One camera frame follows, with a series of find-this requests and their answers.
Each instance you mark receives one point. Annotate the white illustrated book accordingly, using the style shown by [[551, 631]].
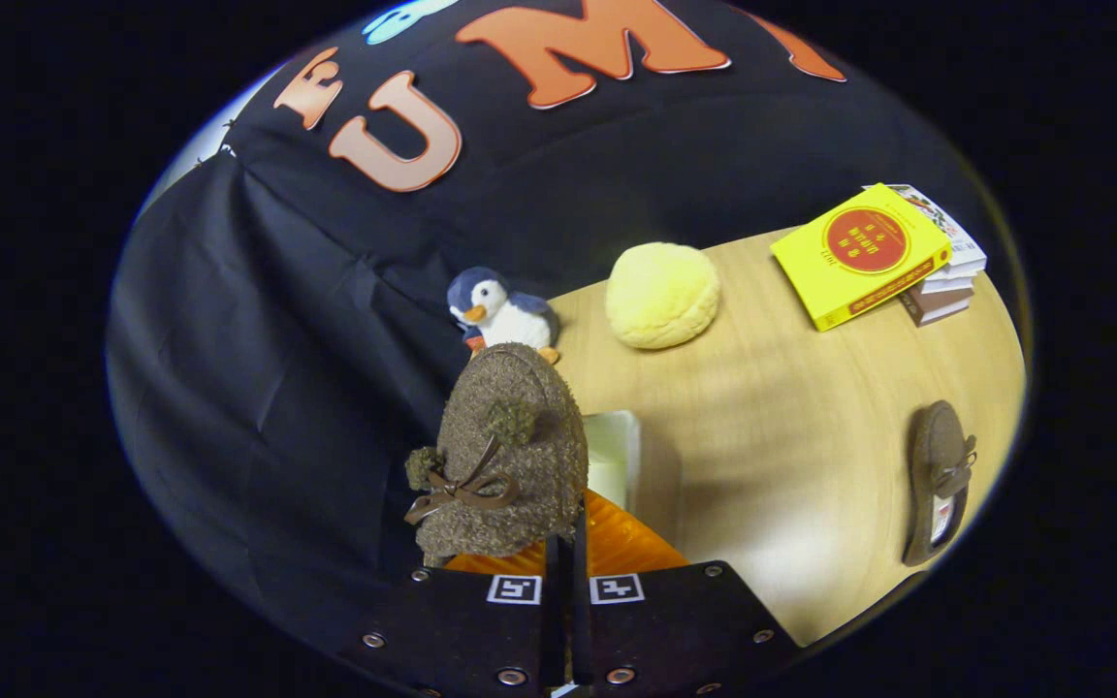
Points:
[[961, 254]]

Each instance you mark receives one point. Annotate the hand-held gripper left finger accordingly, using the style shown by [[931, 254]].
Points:
[[554, 620]]

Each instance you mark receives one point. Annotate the brown book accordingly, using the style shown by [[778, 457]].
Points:
[[937, 302]]

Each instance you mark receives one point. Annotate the beige fabric storage box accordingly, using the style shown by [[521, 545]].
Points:
[[617, 451]]

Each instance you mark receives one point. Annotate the brown fuzzy shoe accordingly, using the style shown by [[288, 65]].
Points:
[[937, 456], [520, 436]]

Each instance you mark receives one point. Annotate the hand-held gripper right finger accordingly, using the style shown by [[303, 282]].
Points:
[[582, 620]]

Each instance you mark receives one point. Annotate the yellow book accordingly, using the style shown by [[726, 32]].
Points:
[[859, 257]]

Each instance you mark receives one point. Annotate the penguin plush toy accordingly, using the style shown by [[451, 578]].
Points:
[[510, 318]]

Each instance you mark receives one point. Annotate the yellow round plush cushion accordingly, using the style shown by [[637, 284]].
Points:
[[662, 296]]

